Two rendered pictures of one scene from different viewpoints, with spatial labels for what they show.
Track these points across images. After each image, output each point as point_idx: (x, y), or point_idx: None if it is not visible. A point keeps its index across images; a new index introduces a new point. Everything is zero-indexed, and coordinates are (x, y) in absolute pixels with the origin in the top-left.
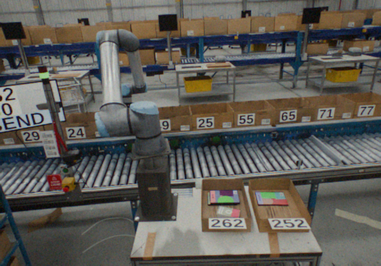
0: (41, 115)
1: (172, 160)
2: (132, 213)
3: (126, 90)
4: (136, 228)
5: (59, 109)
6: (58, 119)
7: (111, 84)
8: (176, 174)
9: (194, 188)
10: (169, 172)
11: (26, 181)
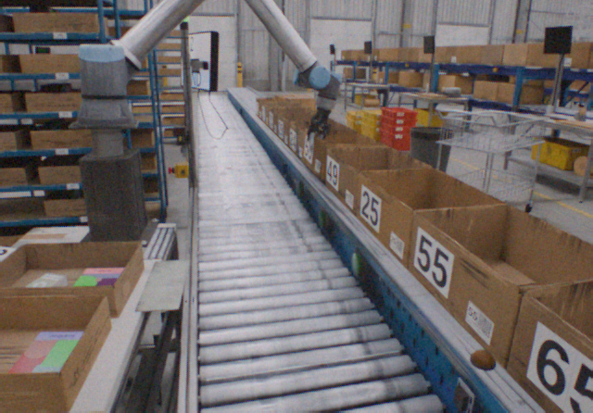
0: (200, 76)
1: (271, 234)
2: None
3: (296, 75)
4: None
5: (194, 68)
6: (183, 80)
7: (139, 20)
8: (221, 244)
9: (159, 260)
10: None
11: (222, 166)
